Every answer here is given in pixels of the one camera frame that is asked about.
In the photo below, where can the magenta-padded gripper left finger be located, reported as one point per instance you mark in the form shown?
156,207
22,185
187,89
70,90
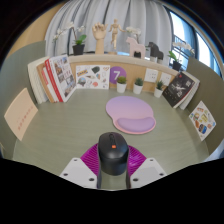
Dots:
78,171

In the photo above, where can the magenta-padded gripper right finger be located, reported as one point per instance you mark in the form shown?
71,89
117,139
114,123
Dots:
148,171

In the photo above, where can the black computer mouse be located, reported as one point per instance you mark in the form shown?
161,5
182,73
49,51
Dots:
113,156

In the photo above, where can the purple mouse pad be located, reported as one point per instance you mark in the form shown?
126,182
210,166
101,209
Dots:
128,110

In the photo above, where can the colourful sticker sheet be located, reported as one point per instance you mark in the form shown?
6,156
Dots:
202,120

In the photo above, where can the small potted succulent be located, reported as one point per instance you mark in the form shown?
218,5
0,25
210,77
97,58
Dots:
121,87
138,89
158,92

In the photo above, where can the beige card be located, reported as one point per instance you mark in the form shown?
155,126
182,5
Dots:
20,114

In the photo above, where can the black cover book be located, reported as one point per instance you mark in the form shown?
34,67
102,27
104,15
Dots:
178,90

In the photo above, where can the white sticker sheet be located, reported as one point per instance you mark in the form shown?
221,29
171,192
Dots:
92,77

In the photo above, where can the red-spined photo magazine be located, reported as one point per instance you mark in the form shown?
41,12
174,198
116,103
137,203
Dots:
63,77

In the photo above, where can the round purple number sign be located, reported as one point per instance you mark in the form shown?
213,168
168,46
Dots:
116,76

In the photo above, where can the wooden desk back shelf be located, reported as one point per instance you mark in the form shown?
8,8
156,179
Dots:
133,70

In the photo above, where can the grey-green divider panel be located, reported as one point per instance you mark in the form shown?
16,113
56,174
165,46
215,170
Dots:
210,86
15,70

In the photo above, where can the white orchid in black pot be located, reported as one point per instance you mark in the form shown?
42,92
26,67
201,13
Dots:
78,49
176,65

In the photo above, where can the black horse figure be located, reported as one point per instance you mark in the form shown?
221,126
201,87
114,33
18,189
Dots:
155,51

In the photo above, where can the pink horse figure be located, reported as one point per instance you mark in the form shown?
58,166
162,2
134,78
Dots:
136,46

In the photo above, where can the wooden hand model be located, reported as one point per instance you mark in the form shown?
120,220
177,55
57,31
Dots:
99,38

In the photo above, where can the white orchid flowers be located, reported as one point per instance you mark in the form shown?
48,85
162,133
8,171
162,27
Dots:
133,31

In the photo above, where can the grey curtain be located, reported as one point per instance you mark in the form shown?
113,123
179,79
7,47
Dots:
140,16

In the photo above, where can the white wall socket plate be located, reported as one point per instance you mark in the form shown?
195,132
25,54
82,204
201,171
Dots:
151,75
165,79

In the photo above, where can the window with dark frame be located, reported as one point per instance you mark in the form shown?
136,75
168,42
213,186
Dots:
180,30

